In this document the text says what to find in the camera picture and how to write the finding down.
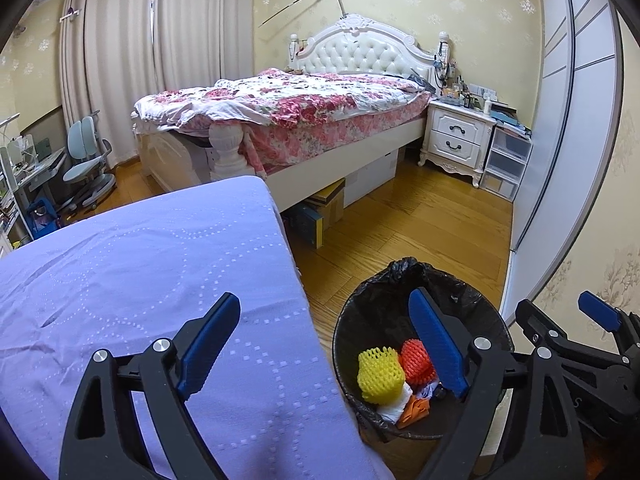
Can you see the beige curtain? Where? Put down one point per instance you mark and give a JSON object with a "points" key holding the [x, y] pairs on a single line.
{"points": [[120, 50]]}

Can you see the trash bin with black liner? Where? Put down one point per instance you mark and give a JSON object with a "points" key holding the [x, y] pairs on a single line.
{"points": [[380, 300]]}

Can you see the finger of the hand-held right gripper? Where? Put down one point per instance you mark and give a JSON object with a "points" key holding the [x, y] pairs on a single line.
{"points": [[597, 310], [540, 322]]}

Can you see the sliding wardrobe door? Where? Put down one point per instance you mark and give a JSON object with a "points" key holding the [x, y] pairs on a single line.
{"points": [[565, 135]]}

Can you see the pink floral quilt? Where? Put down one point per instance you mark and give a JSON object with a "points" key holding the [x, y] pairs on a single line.
{"points": [[300, 100]]}

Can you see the yellow foam fruit net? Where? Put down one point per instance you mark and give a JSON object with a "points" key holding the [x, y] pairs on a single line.
{"points": [[380, 375]]}

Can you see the white desk lamp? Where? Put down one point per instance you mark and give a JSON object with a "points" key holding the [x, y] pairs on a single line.
{"points": [[10, 121]]}

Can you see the study desk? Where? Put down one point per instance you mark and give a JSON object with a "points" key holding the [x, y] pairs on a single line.
{"points": [[42, 165]]}

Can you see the clear plastic drawer unit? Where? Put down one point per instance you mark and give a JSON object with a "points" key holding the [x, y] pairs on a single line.
{"points": [[507, 160]]}

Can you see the orange paper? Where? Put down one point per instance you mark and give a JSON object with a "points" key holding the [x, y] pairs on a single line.
{"points": [[415, 410]]}

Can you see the white nightstand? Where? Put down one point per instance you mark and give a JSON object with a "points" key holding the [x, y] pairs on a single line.
{"points": [[452, 135]]}

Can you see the white storage box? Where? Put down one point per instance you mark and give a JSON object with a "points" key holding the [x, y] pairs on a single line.
{"points": [[372, 177]]}

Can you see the blue box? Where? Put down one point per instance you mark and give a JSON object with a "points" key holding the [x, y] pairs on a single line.
{"points": [[305, 222]]}

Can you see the bed with floral quilt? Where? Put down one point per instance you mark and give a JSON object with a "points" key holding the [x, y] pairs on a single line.
{"points": [[360, 50]]}

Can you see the red foam fruit net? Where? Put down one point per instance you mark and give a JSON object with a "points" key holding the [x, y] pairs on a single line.
{"points": [[415, 360]]}

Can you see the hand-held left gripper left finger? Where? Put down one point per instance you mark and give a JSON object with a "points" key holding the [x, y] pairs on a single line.
{"points": [[207, 345]]}

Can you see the cardboard box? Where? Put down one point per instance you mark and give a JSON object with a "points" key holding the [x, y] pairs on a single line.
{"points": [[330, 200]]}

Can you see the light blue desk chair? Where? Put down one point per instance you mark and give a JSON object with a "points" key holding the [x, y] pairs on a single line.
{"points": [[80, 140]]}

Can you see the purple tablecloth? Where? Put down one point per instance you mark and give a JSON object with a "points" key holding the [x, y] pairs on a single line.
{"points": [[125, 270]]}

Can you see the thin metal rod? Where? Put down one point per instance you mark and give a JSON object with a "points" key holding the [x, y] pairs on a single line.
{"points": [[300, 3]]}

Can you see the white bottle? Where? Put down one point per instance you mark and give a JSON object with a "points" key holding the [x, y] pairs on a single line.
{"points": [[488, 106]]}

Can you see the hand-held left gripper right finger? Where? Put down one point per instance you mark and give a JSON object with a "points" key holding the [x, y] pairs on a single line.
{"points": [[440, 345]]}

